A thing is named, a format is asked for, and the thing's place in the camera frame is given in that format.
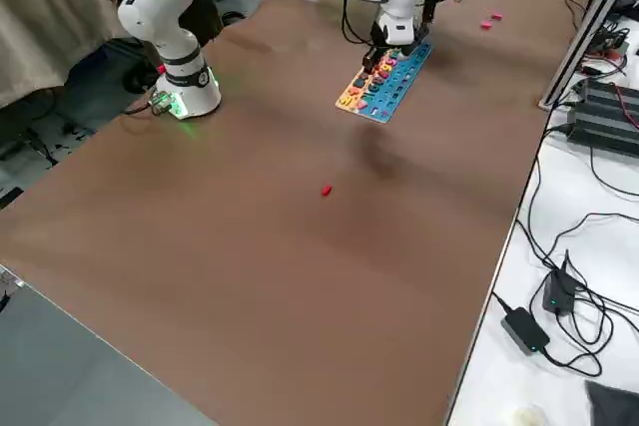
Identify colourful wooden toy board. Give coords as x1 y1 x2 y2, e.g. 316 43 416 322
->
333 41 434 127

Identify black power supply unit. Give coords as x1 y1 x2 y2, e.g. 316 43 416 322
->
566 96 639 158
573 76 639 121

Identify black bag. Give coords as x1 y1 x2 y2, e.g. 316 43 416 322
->
67 36 166 96

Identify black power adapter box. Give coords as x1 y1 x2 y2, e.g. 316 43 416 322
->
541 268 580 317

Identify flat black power adapter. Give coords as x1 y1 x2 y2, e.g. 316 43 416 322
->
500 306 552 356

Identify beige curtain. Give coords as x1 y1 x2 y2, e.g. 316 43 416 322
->
0 0 146 109

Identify white round object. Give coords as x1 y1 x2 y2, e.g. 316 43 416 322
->
513 404 548 426

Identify grey side table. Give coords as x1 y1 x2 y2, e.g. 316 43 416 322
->
0 265 219 426

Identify aluminium frame post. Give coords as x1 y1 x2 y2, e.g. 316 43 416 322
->
536 0 639 111

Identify electronics board with wires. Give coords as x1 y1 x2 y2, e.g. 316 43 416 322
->
588 21 631 76

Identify black bench cable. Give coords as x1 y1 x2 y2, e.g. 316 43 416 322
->
491 245 639 378
588 144 639 198
513 124 639 272

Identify black base cable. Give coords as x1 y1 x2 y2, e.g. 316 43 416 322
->
121 96 169 117

